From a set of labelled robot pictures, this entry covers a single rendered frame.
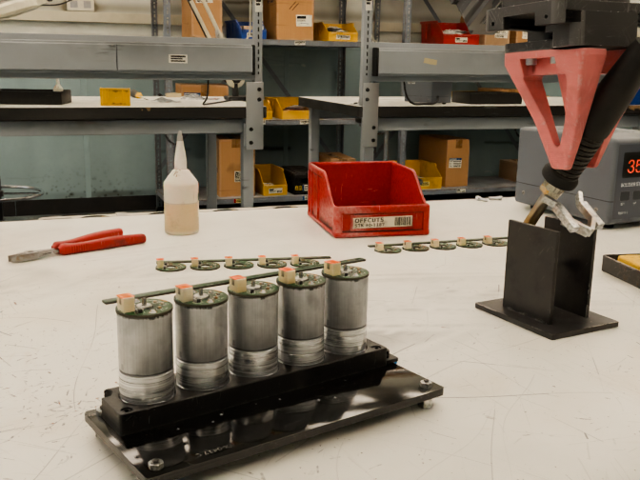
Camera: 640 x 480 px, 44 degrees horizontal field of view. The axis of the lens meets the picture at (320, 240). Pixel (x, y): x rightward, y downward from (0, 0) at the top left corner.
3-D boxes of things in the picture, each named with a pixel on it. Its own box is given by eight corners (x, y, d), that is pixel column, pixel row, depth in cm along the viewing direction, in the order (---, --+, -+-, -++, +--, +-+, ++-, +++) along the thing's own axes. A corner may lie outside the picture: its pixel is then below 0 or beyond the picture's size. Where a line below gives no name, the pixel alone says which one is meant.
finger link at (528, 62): (498, 168, 52) (501, 21, 51) (576, 162, 56) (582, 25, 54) (576, 175, 46) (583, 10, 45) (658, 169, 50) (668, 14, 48)
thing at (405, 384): (356, 363, 46) (357, 344, 45) (444, 408, 40) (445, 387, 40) (84, 433, 37) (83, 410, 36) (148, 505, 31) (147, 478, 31)
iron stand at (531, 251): (520, 378, 53) (597, 285, 46) (457, 280, 58) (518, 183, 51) (585, 363, 56) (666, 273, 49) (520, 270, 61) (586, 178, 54)
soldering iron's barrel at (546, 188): (511, 254, 56) (556, 188, 51) (501, 238, 57) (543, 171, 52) (528, 252, 56) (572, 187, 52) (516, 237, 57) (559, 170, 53)
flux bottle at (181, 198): (203, 229, 80) (201, 130, 78) (193, 236, 77) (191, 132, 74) (170, 228, 80) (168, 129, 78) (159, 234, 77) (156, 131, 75)
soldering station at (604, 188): (685, 223, 87) (695, 136, 85) (607, 231, 82) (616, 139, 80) (584, 200, 101) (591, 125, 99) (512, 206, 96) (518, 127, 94)
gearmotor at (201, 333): (237, 400, 38) (237, 297, 36) (190, 412, 36) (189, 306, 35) (213, 383, 39) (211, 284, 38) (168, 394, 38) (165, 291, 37)
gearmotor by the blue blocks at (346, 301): (374, 364, 42) (378, 271, 41) (338, 373, 41) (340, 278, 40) (347, 350, 44) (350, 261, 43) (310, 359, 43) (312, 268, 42)
